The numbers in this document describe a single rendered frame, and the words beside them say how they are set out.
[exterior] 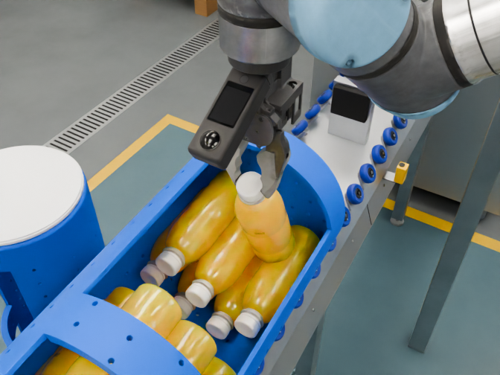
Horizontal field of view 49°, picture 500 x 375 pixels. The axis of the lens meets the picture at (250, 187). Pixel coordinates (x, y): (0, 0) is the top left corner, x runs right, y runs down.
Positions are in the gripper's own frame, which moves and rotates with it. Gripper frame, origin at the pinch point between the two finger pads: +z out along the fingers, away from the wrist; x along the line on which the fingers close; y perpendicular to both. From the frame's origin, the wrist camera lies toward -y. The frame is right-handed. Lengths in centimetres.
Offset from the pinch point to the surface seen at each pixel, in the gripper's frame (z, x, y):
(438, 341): 128, -34, 79
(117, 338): 4.2, 3.0, -25.1
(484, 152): 36, -25, 72
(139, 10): 129, 221, 233
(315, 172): 7.5, -3.6, 14.8
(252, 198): 0.3, -1.1, -1.3
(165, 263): 14.8, 10.6, -7.3
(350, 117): 27, 5, 57
